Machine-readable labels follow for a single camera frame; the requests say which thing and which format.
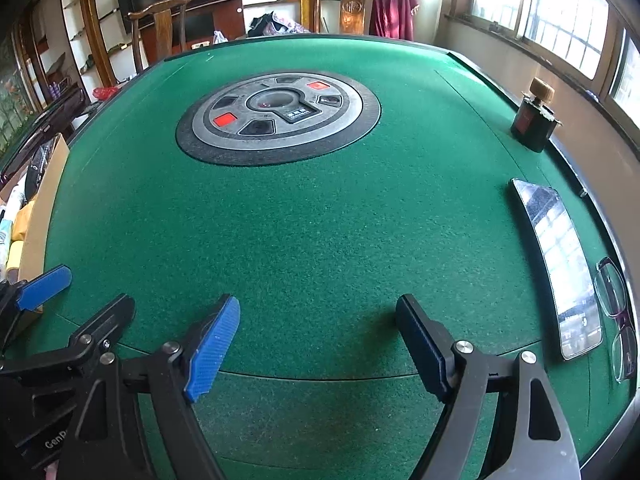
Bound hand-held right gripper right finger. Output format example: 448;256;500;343
395;294;583;480

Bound window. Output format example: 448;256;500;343
470;0;640;116

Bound eyeglasses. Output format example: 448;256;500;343
594;256;638;385

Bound round table control panel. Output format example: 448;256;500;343
175;71;382;167

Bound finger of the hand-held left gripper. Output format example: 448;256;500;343
0;264;73;351
0;294;137;386

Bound dark bottle with cork cap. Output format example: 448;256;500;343
510;77;563;153

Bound wooden wall shelf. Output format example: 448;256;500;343
30;0;131;111

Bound dark glossy cabinet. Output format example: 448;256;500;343
0;87;87;186

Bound pile of clothes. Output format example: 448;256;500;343
246;11;311;38

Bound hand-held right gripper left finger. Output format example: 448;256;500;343
57;294;242;480

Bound wooden chair with carved back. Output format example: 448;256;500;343
306;0;376;36

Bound cardboard box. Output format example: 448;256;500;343
0;132;71;321

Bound maroon garment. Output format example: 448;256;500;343
372;0;420;42

